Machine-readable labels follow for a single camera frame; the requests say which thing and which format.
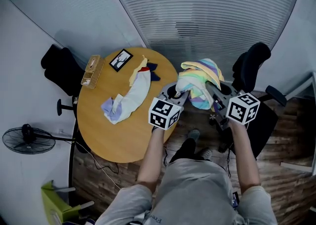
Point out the pastel striped clothes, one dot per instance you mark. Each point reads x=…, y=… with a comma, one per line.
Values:
x=200, y=81

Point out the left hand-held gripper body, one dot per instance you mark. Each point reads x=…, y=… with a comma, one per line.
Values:
x=163, y=114

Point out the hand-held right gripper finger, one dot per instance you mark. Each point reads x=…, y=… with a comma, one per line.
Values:
x=236, y=92
x=217, y=98

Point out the black office chair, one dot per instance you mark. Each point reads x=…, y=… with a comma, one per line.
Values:
x=251, y=66
x=61, y=71

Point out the wicker tissue box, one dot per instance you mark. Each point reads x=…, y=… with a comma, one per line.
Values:
x=92, y=72

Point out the person's left forearm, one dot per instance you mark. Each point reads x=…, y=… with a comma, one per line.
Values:
x=153, y=160

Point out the purple cloth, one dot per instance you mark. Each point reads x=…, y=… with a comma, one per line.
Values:
x=108, y=109

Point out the yellow cloth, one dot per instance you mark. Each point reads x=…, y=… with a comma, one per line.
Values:
x=138, y=73

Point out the person's right forearm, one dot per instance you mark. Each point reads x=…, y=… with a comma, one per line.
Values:
x=245, y=157

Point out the navy cloth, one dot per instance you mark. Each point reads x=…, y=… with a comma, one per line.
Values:
x=155, y=73

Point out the person's grey shirt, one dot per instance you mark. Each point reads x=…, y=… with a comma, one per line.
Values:
x=192, y=194

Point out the white garment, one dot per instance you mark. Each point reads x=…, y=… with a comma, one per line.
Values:
x=138, y=93

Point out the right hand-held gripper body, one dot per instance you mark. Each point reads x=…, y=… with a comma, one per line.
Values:
x=243, y=109

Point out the person's right shoe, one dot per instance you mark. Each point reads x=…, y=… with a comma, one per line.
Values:
x=206, y=154

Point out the person's black trousers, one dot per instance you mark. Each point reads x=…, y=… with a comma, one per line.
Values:
x=185, y=150

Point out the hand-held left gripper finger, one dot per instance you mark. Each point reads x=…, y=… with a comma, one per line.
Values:
x=163, y=93
x=182, y=100

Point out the person's shoe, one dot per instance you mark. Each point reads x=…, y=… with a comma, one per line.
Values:
x=206, y=154
x=194, y=135

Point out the round wooden table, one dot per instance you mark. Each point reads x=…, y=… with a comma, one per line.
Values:
x=103, y=135

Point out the small black device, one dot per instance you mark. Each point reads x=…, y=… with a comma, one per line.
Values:
x=235, y=198

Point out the black standing fan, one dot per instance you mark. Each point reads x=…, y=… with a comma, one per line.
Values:
x=27, y=138

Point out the black picture frame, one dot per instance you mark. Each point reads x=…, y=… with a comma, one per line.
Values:
x=121, y=60

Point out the person's left shoe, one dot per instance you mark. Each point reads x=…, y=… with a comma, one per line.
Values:
x=194, y=135

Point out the black curved floor strip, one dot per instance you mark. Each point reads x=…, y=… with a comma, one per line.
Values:
x=72, y=160

